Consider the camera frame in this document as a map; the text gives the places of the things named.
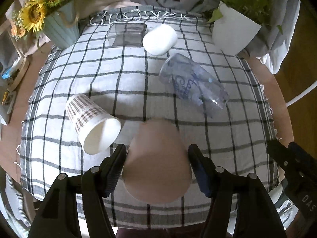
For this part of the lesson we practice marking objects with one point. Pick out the dark transparent square container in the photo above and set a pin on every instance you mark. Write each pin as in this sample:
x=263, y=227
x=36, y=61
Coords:
x=126, y=34

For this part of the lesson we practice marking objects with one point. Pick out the round wooden tray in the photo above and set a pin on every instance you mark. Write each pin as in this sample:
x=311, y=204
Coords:
x=16, y=73

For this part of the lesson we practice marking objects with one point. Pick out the white plastic cup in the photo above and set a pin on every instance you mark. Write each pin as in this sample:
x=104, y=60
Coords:
x=159, y=40

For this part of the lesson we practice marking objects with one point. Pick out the clear cup blue lettering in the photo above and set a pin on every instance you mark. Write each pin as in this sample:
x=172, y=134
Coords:
x=192, y=82

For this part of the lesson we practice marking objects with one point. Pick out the blue ribbed flower vase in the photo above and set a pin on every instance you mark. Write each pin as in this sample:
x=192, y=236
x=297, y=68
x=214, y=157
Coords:
x=61, y=26

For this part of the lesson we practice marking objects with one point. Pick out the plain pink paper cup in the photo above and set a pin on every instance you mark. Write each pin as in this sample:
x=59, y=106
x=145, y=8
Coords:
x=157, y=168

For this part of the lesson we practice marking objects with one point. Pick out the checkered black white tablecloth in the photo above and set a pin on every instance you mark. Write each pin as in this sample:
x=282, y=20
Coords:
x=125, y=83

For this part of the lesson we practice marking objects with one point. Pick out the white plant pot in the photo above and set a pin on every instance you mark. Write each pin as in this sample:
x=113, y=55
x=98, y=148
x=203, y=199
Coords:
x=233, y=31

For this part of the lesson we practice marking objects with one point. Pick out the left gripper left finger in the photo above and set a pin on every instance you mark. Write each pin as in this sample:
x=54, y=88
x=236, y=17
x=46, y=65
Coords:
x=58, y=216

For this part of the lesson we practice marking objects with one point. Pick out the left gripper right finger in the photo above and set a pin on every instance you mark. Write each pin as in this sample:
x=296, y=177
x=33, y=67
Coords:
x=256, y=216

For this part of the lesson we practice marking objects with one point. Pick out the houndstooth patterned paper cup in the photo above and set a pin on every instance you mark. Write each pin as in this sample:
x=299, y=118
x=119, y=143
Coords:
x=96, y=129

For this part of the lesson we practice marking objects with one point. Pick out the green potted plant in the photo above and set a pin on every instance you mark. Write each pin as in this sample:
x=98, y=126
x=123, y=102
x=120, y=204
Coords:
x=259, y=11

